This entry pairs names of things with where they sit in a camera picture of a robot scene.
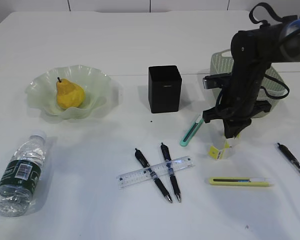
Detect black gel pen right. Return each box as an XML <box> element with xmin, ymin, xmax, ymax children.
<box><xmin>277</xmin><ymin>142</ymin><xmax>300</xmax><ymax>173</ymax></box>

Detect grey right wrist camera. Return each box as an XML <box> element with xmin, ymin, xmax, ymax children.
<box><xmin>202</xmin><ymin>73</ymin><xmax>232</xmax><ymax>90</ymax></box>

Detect black gel pen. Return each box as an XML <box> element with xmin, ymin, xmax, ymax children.
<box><xmin>160</xmin><ymin>142</ymin><xmax>182</xmax><ymax>203</ymax></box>
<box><xmin>277</xmin><ymin>142</ymin><xmax>300</xmax><ymax>173</ymax></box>
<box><xmin>134</xmin><ymin>148</ymin><xmax>173</xmax><ymax>203</ymax></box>

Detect yellow utility knife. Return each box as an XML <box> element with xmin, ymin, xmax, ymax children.
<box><xmin>208</xmin><ymin>177</ymin><xmax>274</xmax><ymax>187</ymax></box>

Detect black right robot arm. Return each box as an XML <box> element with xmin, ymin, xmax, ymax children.
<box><xmin>202</xmin><ymin>18</ymin><xmax>300</xmax><ymax>139</ymax></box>

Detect clear plastic water bottle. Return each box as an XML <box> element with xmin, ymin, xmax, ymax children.
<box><xmin>0</xmin><ymin>130</ymin><xmax>47</xmax><ymax>217</ymax></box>

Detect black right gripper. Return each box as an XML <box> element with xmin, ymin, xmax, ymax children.
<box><xmin>202</xmin><ymin>62</ymin><xmax>271</xmax><ymax>139</ymax></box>

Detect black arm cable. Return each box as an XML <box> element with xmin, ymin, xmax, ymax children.
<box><xmin>248</xmin><ymin>2</ymin><xmax>298</xmax><ymax>26</ymax></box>

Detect green perforated plastic basket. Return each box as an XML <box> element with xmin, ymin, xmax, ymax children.
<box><xmin>209</xmin><ymin>49</ymin><xmax>287</xmax><ymax>111</ymax></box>

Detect teal utility knife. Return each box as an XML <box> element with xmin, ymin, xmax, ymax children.
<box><xmin>179</xmin><ymin>114</ymin><xmax>204</xmax><ymax>147</ymax></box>

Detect black gel pen middle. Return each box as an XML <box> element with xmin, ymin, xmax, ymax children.
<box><xmin>160</xmin><ymin>142</ymin><xmax>182</xmax><ymax>203</ymax></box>

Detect black gel pen left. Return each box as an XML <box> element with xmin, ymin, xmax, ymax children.
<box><xmin>134</xmin><ymin>148</ymin><xmax>173</xmax><ymax>203</ymax></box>

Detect clear plastic ruler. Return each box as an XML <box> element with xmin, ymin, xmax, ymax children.
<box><xmin>116</xmin><ymin>156</ymin><xmax>194</xmax><ymax>189</ymax></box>

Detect black square pen holder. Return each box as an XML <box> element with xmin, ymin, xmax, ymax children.
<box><xmin>148</xmin><ymin>65</ymin><xmax>182</xmax><ymax>114</ymax></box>

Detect yellow waste paper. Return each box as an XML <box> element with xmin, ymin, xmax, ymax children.
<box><xmin>206</xmin><ymin>134</ymin><xmax>241</xmax><ymax>160</ymax></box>

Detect green wavy glass plate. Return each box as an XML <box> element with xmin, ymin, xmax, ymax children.
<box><xmin>25</xmin><ymin>64</ymin><xmax>111</xmax><ymax>119</ymax></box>

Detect yellow pear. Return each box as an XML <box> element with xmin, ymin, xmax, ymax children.
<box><xmin>56</xmin><ymin>77</ymin><xmax>86</xmax><ymax>110</ymax></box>

